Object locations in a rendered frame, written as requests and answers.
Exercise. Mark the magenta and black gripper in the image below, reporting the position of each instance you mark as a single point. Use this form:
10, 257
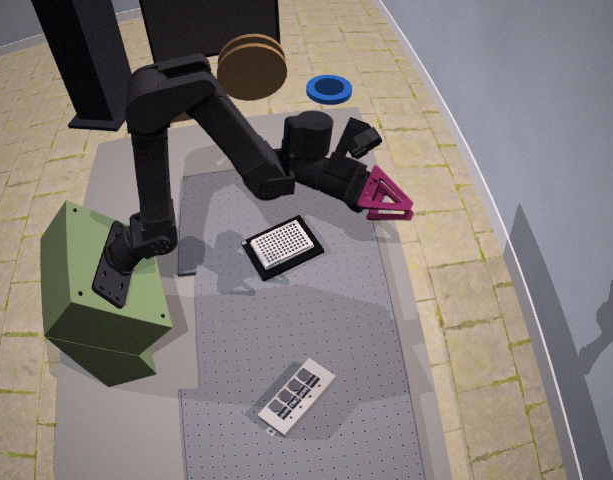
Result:
364, 188

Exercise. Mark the white button panel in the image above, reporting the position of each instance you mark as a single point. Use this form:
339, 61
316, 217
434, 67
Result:
293, 403

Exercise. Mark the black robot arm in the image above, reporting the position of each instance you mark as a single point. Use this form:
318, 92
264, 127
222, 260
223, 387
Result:
155, 98

